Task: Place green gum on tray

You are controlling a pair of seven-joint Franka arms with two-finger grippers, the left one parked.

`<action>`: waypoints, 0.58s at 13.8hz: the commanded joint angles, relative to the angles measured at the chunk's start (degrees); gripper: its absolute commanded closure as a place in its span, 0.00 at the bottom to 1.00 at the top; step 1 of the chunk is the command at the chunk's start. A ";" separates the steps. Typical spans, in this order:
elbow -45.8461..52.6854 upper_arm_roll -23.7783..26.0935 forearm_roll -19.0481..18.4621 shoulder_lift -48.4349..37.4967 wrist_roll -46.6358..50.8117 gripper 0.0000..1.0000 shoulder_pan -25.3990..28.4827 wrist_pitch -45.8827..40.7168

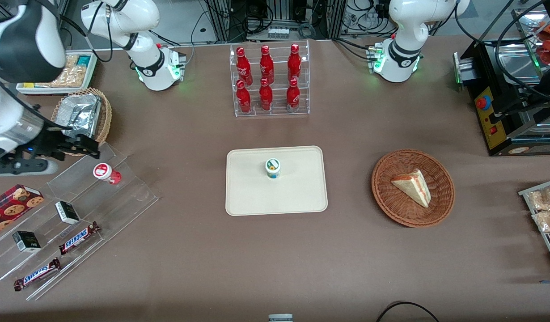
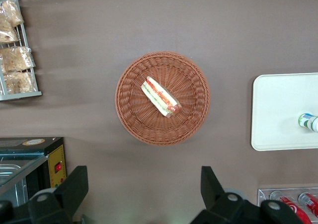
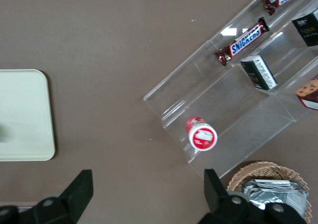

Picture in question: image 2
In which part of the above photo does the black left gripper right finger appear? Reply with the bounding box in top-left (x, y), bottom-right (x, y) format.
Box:
top-left (189, 165), bottom-right (297, 224)

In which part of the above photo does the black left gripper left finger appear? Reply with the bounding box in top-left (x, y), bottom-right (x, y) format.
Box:
top-left (0, 165), bottom-right (89, 224)

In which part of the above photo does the green gum bottle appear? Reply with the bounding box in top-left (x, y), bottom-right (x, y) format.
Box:
top-left (297, 112), bottom-right (318, 133)

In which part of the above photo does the tray of packaged snacks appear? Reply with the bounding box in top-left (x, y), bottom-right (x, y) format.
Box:
top-left (0, 0), bottom-right (43, 102)

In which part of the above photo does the beige plastic tray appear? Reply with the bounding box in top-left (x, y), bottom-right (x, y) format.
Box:
top-left (250, 72), bottom-right (318, 151)

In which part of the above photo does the black food warmer appliance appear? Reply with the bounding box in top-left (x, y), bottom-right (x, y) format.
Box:
top-left (0, 136), bottom-right (68, 210)

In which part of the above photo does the clear acrylic bottle rack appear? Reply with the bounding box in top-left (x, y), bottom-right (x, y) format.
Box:
top-left (256, 187), bottom-right (318, 224)

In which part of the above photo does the steel pan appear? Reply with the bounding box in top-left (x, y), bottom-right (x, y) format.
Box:
top-left (0, 162), bottom-right (28, 208)

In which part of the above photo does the brown wicker basket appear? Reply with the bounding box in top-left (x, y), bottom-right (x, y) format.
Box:
top-left (114, 50), bottom-right (212, 147)

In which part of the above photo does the triangle sandwich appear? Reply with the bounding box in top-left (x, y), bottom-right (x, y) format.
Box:
top-left (141, 75), bottom-right (182, 119)

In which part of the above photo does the clear bag of snacks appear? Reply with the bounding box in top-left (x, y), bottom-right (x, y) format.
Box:
top-left (0, 17), bottom-right (20, 44)
top-left (1, 71), bottom-right (35, 95)
top-left (1, 0), bottom-right (25, 27)
top-left (0, 46), bottom-right (36, 74)

